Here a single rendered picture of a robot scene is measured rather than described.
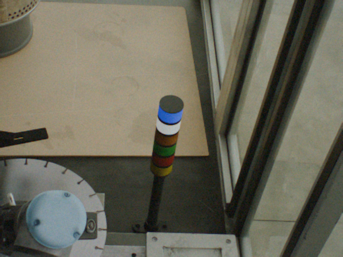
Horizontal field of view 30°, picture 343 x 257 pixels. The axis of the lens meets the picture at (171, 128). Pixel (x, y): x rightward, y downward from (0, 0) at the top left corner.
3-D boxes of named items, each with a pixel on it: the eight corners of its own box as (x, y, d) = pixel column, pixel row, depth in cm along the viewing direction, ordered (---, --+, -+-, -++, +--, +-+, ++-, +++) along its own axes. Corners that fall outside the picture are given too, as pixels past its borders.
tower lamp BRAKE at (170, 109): (181, 106, 120) (183, 95, 118) (182, 124, 117) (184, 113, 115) (157, 105, 119) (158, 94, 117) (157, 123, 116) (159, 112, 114)
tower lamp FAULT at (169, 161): (173, 150, 129) (175, 140, 127) (174, 167, 126) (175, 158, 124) (151, 149, 129) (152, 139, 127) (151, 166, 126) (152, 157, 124)
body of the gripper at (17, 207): (-6, 206, 106) (4, 199, 95) (46, 206, 109) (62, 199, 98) (-7, 254, 104) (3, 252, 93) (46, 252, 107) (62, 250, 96)
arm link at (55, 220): (19, 242, 79) (41, 178, 82) (6, 246, 89) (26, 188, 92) (78, 260, 82) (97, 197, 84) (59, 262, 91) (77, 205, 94)
